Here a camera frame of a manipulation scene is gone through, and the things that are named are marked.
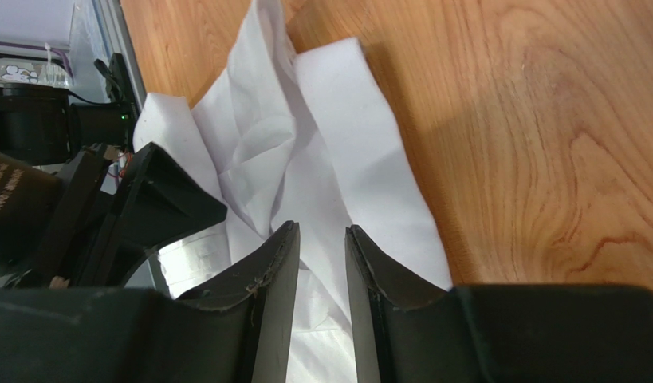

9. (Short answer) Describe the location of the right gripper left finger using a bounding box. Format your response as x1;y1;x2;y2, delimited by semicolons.
0;221;300;382

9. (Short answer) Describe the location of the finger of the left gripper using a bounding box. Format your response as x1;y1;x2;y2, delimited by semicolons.
73;144;227;286

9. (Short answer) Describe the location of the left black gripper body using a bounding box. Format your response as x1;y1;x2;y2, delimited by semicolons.
18;143;147;290

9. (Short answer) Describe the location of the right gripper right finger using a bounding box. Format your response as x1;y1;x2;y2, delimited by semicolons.
345;225;653;382

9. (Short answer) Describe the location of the white long sleeve shirt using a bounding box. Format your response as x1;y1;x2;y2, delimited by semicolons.
133;1;452;382

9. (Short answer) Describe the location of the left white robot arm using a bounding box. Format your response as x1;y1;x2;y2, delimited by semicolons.
0;83;226;288

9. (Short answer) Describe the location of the aluminium frame rail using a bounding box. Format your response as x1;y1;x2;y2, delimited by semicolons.
91;0;147;113

